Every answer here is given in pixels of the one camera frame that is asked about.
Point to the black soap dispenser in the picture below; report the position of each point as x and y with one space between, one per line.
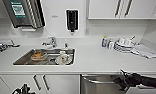
72 20

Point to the white wall cabinet three doors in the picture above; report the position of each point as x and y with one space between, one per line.
134 8

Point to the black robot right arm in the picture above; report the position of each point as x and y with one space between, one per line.
149 81

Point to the steel paper towel dispenser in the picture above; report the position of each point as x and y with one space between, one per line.
24 13

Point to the brown bowl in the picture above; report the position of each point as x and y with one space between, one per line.
38 55

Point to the stainless steel dishwasher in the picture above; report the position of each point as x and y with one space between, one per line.
99 85

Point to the chrome sink faucet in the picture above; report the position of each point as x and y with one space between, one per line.
52 42

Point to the small white bottle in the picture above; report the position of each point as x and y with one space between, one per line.
110 44

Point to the steel kitchen sink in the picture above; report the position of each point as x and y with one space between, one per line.
22 61

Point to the white base cabinet row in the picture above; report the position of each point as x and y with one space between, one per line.
54 85

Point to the white cup on plate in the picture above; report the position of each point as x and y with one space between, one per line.
63 58

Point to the white wall outlet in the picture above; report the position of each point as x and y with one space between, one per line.
86 31

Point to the stack of white plates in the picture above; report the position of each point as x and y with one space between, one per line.
122 45

